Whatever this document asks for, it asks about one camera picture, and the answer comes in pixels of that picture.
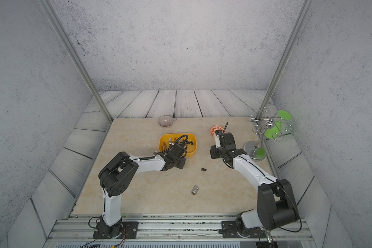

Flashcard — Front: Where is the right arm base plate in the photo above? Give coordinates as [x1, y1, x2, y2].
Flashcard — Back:
[218, 221, 266, 240]

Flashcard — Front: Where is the left aluminium frame post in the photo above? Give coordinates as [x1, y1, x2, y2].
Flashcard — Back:
[38, 0, 114, 124]

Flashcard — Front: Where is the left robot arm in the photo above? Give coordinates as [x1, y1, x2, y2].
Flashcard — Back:
[93, 134, 195, 239]

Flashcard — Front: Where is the striped glass bowl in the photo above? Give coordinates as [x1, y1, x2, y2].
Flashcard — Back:
[158, 115, 174, 128]

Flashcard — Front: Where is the right aluminium frame post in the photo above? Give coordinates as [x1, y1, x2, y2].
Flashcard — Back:
[256, 0, 313, 118]

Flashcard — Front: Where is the orange patterned bowl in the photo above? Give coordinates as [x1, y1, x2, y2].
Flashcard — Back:
[209, 125, 224, 137]

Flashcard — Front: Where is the metal cup tree stand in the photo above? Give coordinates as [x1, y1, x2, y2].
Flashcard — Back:
[243, 106, 293, 161]

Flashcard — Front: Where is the aluminium frame post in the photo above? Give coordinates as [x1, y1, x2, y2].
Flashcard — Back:
[256, 0, 313, 118]
[38, 0, 114, 124]

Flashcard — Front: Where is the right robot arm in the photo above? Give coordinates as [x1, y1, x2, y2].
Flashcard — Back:
[210, 130, 301, 238]

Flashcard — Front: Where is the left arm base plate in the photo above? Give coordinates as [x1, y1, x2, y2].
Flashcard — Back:
[93, 221, 139, 239]

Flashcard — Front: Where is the silver rook chess piece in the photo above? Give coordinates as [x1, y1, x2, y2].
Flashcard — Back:
[191, 185, 199, 195]

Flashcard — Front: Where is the yellow plastic storage box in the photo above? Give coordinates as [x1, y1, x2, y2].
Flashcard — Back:
[159, 133, 197, 158]

